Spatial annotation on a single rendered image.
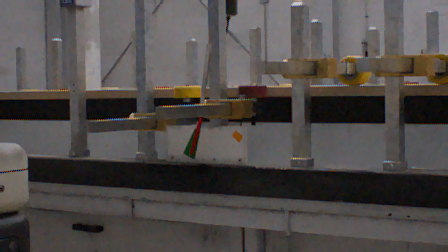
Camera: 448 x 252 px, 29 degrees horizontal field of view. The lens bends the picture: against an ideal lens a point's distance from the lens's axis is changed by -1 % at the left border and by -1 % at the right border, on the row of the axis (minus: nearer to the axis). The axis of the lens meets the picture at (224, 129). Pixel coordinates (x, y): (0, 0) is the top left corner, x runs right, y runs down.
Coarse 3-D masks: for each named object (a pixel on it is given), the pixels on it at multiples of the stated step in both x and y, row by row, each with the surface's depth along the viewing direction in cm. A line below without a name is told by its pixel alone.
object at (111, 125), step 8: (104, 120) 221; (112, 120) 222; (120, 120) 225; (128, 120) 228; (136, 120) 230; (144, 120) 233; (152, 120) 236; (176, 120) 245; (184, 120) 249; (192, 120) 252; (96, 128) 217; (104, 128) 220; (112, 128) 222; (120, 128) 225; (128, 128) 228; (136, 128) 230; (144, 128) 233
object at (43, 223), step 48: (336, 96) 231; (384, 96) 224; (432, 96) 216; (48, 144) 292; (96, 144) 280; (288, 144) 240; (336, 144) 232; (384, 144) 224; (432, 144) 217; (48, 240) 300; (96, 240) 287; (144, 240) 276; (192, 240) 265; (240, 240) 251; (288, 240) 246; (336, 240) 237; (384, 240) 229
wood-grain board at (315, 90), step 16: (0, 96) 303; (16, 96) 298; (32, 96) 294; (48, 96) 290; (64, 96) 285; (96, 96) 277; (112, 96) 274; (128, 96) 270; (160, 96) 263; (208, 96) 253; (272, 96) 241; (288, 96) 238; (320, 96) 233
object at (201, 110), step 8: (200, 104) 216; (208, 104) 215; (216, 104) 218; (224, 104) 221; (256, 104) 234; (160, 112) 201; (168, 112) 201; (176, 112) 204; (184, 112) 206; (192, 112) 209; (200, 112) 212; (208, 112) 215; (216, 112) 218; (224, 112) 221; (256, 112) 234
